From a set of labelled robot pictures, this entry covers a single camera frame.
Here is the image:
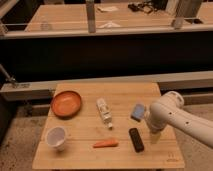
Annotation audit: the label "translucent pusher tip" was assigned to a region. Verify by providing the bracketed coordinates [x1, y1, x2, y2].
[150, 132, 161, 144]

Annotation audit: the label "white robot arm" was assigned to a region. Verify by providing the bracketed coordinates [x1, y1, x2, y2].
[146, 91, 213, 149]

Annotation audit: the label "white paper on far table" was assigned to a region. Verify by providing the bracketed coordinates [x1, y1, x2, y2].
[99, 21, 121, 28]

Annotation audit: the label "black cables on far table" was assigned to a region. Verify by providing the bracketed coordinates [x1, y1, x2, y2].
[127, 1, 159, 15]

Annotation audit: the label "white tube bottle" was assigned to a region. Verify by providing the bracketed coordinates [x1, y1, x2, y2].
[96, 98, 113, 129]

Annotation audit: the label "orange carrot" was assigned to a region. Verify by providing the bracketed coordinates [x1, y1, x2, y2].
[93, 139, 119, 148]

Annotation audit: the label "orange bowl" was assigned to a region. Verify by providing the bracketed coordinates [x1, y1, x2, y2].
[51, 91, 82, 118]

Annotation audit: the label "white paper cup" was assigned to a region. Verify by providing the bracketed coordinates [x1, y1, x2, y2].
[45, 127, 66, 151]

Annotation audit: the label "grey post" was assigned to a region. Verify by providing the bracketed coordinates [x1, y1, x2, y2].
[171, 0, 203, 29]
[86, 0, 96, 33]

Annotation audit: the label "black eraser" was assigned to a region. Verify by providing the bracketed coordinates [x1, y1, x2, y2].
[129, 128, 144, 152]

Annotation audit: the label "blue sponge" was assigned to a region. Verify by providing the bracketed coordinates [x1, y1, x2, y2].
[131, 104, 146, 122]

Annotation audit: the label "white paper sheet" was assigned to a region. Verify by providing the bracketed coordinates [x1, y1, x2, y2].
[97, 6, 118, 12]

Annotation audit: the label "grey post left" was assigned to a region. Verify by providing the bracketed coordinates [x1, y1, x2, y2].
[86, 0, 96, 33]

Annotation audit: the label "grey post right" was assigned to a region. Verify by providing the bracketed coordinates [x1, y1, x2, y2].
[171, 0, 203, 29]

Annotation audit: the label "clear plastic cup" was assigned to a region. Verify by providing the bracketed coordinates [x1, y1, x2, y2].
[40, 21, 50, 31]

